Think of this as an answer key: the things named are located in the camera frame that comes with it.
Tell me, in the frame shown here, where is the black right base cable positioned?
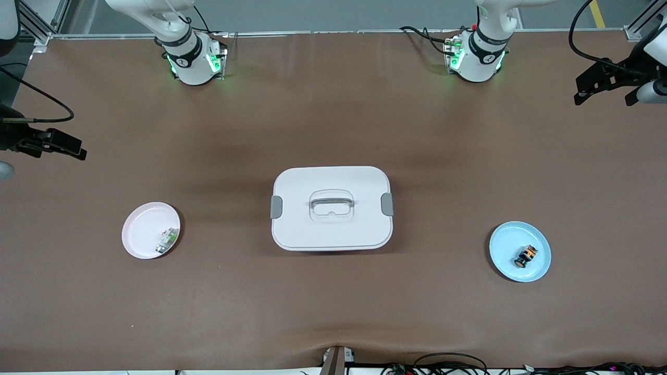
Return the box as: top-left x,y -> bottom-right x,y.
177,5 -> 230,37

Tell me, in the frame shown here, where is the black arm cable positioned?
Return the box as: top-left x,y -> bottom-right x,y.
0,65 -> 75,123
568,0 -> 634,76

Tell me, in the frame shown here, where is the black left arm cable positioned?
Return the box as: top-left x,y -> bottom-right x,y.
568,0 -> 634,76

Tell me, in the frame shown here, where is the aluminium frame profile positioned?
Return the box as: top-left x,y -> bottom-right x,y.
18,0 -> 71,46
624,0 -> 667,42

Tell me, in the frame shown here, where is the light blue round plate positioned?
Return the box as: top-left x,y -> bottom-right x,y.
489,221 -> 552,283

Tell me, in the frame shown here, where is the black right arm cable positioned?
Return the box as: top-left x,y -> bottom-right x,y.
0,65 -> 75,123

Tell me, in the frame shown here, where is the orange push button switch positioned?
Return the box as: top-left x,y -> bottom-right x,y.
514,244 -> 538,269

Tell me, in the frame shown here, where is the white lidded storage box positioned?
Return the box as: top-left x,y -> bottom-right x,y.
270,166 -> 394,252

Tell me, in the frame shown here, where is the pink round plate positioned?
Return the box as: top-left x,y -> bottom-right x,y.
121,202 -> 181,260

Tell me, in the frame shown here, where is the black cable bundle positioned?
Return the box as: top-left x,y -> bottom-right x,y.
380,352 -> 667,375

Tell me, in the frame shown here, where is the black base cable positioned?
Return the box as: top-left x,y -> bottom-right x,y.
177,5 -> 230,37
399,25 -> 459,55

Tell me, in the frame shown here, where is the small green white component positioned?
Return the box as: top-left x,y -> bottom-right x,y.
156,227 -> 180,255

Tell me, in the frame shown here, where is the black left base cable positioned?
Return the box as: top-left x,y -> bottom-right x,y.
399,25 -> 459,55

